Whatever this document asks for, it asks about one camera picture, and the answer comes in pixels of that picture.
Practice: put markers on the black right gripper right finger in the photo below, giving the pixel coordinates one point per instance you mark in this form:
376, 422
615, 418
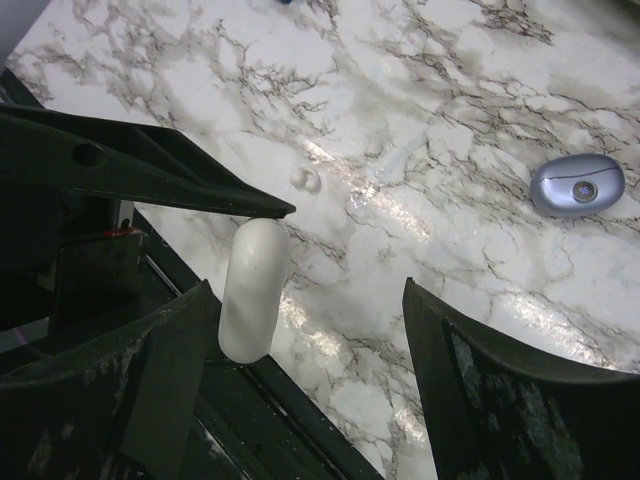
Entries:
498, 408

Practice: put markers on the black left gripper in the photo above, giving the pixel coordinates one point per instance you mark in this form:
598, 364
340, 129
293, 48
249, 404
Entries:
76, 264

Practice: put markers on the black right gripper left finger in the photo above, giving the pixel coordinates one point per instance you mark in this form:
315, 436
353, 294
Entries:
111, 397

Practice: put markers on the white earbud charging case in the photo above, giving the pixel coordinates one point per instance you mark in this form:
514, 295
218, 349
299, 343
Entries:
256, 275

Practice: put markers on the purple earbud charging case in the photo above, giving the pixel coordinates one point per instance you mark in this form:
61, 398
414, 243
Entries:
577, 185

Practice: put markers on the white earbud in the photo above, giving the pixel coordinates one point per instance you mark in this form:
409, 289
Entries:
306, 178

